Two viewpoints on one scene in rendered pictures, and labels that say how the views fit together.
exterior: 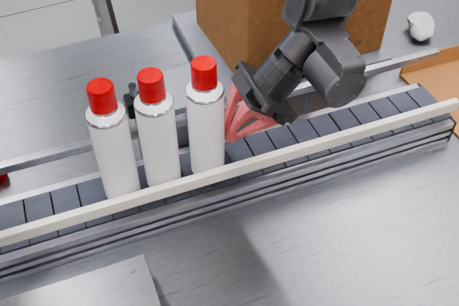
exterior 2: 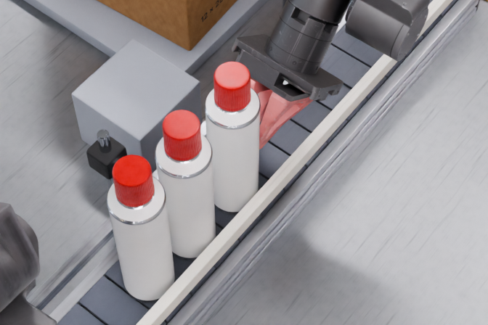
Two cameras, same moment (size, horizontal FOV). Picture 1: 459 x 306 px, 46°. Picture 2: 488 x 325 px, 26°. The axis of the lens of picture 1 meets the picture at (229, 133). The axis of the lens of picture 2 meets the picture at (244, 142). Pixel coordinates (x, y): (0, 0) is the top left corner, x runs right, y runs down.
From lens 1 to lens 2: 45 cm
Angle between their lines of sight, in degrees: 21
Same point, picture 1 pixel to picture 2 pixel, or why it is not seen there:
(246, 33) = not seen: outside the picture
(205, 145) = (246, 170)
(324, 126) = (337, 64)
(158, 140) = (203, 196)
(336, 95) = (405, 46)
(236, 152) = not seen: hidden behind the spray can
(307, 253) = (405, 240)
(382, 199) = (447, 127)
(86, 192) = (102, 307)
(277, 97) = (314, 70)
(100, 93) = (143, 180)
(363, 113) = not seen: hidden behind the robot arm
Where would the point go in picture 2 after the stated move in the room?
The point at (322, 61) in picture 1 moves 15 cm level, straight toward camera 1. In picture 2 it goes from (375, 10) to (441, 138)
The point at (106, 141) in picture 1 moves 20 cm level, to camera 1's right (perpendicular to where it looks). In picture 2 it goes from (152, 233) to (341, 138)
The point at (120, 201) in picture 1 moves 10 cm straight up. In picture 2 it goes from (174, 295) to (168, 245)
